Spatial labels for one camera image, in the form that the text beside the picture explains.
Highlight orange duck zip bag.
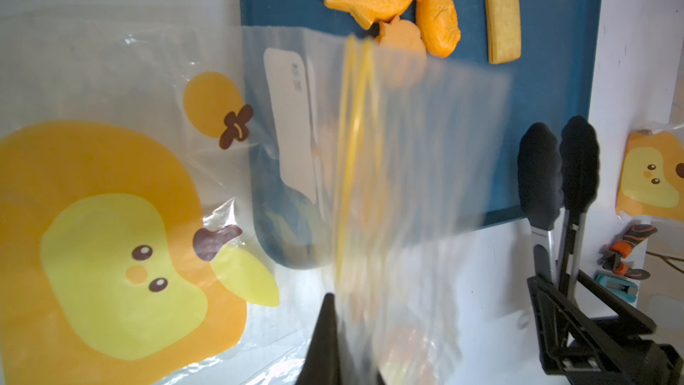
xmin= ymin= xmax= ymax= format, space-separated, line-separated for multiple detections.
xmin=240 ymin=27 xmax=512 ymax=384

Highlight clear duck zip bag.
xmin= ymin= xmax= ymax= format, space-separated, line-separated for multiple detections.
xmin=616 ymin=128 xmax=683 ymax=223

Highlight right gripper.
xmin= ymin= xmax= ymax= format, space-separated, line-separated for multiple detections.
xmin=527 ymin=272 xmax=683 ymax=384

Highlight yellow square cookie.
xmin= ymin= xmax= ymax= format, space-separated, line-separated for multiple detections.
xmin=484 ymin=0 xmax=522 ymax=64

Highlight teal small clip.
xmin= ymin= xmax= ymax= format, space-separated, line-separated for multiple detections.
xmin=594 ymin=271 xmax=639 ymax=304

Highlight orange cookie cluster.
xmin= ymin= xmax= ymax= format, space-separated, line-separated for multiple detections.
xmin=323 ymin=0 xmax=462 ymax=60

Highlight clear zip bag yellow strip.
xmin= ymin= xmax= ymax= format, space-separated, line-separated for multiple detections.
xmin=1 ymin=14 xmax=344 ymax=384

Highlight orange handled pliers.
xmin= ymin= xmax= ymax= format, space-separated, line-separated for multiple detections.
xmin=598 ymin=224 xmax=658 ymax=281

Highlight teal tray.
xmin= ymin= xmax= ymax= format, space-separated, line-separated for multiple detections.
xmin=240 ymin=0 xmax=601 ymax=269

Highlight black tongs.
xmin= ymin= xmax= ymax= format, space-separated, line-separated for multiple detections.
xmin=518 ymin=116 xmax=600 ymax=301

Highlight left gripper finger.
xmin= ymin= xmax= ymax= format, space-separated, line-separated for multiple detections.
xmin=295 ymin=293 xmax=341 ymax=385

